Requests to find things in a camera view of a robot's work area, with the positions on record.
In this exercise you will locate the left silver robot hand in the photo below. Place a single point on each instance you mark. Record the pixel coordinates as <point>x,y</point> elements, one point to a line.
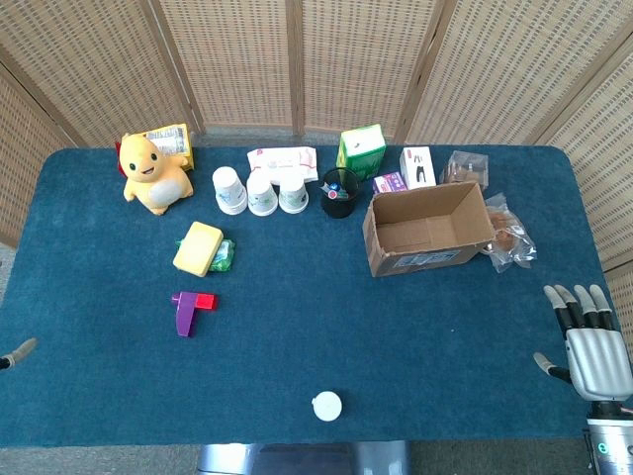
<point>20,352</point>

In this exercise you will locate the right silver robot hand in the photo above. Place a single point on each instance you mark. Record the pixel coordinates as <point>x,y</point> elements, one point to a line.
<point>596,361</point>

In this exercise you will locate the purple and red toy block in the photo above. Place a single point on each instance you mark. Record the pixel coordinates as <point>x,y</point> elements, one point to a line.
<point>187,312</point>

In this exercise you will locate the yellow sponge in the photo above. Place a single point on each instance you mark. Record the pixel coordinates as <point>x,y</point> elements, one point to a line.
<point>198,247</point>

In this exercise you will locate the green wet wipes pack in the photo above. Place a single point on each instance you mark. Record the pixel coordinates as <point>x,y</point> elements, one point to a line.
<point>225,255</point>

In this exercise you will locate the brown cardboard box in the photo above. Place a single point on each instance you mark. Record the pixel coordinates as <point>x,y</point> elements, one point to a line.
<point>400,237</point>

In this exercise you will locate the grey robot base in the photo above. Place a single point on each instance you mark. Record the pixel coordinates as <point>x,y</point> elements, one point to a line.
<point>301,457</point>

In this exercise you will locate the clear box of brown cups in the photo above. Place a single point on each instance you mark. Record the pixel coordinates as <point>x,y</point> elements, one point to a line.
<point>465,168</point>

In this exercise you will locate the yellow snack box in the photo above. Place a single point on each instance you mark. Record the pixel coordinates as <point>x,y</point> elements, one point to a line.
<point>173,138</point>

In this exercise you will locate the white box with black print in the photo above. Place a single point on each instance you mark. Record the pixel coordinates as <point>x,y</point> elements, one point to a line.
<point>418,165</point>

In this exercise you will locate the small purple box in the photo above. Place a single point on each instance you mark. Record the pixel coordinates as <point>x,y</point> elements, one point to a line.
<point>390,183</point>

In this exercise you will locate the green tissue box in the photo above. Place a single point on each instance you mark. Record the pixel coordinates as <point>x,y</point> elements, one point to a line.
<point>361,151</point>

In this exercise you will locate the clear plastic bag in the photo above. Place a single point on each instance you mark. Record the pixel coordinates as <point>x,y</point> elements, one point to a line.
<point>519,252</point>

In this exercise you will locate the brown bread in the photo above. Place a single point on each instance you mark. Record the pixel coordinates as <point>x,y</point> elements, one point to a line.
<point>502,225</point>

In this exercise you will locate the yellow plush dinosaur toy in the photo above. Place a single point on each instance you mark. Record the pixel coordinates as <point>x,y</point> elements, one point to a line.
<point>153,180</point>

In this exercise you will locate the white paper cup stack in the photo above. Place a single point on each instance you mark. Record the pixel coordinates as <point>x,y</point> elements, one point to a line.
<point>229,190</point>
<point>293,194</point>
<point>261,193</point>

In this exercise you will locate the white round lid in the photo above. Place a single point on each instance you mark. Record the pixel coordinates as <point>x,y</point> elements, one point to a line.
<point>327,406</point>

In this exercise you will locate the blue carpet table cover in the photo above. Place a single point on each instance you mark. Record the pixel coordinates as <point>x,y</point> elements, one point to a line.
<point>297,321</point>

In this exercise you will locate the black mesh pen holder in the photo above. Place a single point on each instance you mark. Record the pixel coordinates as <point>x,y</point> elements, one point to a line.
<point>341,205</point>

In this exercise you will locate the red white small cap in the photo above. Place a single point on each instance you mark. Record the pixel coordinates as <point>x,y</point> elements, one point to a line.
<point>332,195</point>

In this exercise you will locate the white pink tissue pack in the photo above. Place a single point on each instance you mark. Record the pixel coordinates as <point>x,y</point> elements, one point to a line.
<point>282,161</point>

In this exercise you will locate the wicker folding screen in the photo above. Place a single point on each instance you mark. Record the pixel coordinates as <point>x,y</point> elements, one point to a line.
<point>237,59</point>

